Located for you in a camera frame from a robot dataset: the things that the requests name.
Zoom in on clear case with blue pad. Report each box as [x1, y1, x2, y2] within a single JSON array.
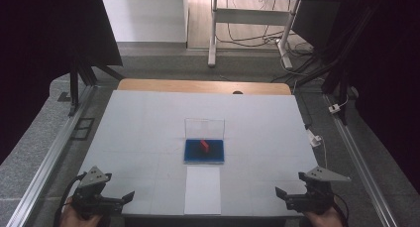
[[183, 117, 226, 166]]

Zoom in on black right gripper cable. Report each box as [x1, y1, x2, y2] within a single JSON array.
[[332, 193, 351, 227]]

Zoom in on white plug with cable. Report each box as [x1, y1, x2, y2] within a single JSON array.
[[306, 128, 329, 170]]

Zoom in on person's left hand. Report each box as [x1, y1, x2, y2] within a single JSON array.
[[58, 196, 104, 227]]

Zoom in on white desk frame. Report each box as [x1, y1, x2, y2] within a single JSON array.
[[207, 0, 302, 70]]

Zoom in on black curtain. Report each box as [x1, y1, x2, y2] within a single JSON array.
[[292, 0, 420, 195], [0, 0, 124, 166]]

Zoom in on aluminium rail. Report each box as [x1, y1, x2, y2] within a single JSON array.
[[5, 84, 97, 227], [322, 93, 401, 227]]

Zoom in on white paper sheet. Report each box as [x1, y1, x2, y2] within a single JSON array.
[[183, 166, 222, 216]]

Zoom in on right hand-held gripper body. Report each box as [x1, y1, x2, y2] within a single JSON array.
[[284, 166, 352, 215]]

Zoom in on red stamp block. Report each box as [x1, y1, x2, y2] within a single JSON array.
[[198, 139, 211, 154]]

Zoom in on wooden table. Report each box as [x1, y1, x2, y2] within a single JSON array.
[[117, 77, 293, 96]]

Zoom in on person's right hand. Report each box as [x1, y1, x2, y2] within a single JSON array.
[[303, 205, 345, 227]]

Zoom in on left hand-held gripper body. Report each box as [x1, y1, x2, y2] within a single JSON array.
[[70, 166, 127, 219]]

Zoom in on black floor cables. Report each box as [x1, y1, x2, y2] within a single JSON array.
[[216, 0, 315, 57]]

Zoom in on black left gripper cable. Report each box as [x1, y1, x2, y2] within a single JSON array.
[[52, 171, 87, 227]]

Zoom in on black floor bracket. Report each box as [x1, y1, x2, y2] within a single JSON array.
[[69, 117, 96, 142]]

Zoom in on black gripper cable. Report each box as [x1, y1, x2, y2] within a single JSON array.
[[332, 193, 351, 227], [52, 171, 87, 227]]

